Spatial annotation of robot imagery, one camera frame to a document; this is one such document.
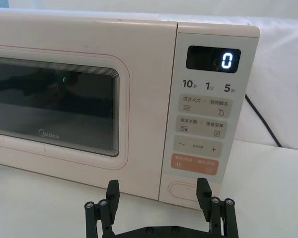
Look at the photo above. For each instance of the oven control panel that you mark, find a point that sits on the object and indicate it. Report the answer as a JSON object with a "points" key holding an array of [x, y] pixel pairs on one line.
{"points": [[201, 111]]}

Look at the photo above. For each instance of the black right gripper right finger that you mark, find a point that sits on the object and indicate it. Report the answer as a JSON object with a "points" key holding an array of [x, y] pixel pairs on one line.
{"points": [[204, 196]]}

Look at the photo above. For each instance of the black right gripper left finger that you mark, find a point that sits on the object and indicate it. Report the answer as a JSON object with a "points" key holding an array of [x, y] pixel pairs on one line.
{"points": [[111, 198]]}

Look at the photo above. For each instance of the white table cloth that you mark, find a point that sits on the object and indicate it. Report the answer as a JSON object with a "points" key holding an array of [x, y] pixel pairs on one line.
{"points": [[263, 198]]}

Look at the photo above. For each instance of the cream microwave oven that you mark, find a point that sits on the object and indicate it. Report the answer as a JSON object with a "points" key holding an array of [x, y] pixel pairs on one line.
{"points": [[64, 44]]}

